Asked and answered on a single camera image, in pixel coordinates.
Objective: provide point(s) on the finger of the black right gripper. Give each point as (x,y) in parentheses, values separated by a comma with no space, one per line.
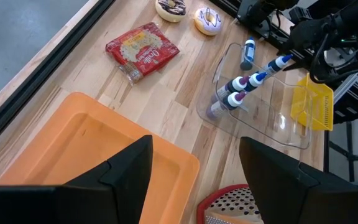
(300,66)
(290,46)

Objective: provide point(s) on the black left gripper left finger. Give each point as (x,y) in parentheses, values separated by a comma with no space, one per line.
(89,202)

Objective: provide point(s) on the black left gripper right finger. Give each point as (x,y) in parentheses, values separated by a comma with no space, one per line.
(291,199)

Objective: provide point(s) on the yellow plastic basket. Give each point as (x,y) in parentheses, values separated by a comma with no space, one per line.
(322,109)

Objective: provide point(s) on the lavender frosted donut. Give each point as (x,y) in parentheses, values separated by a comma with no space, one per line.
(202,26)

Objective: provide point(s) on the chocolate frosted donut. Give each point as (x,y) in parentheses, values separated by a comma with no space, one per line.
(169,15)

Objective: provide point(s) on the red popcorn packet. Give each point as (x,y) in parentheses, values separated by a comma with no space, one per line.
(141,53)

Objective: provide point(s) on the clear plastic bin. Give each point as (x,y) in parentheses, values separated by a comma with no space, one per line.
(269,124)

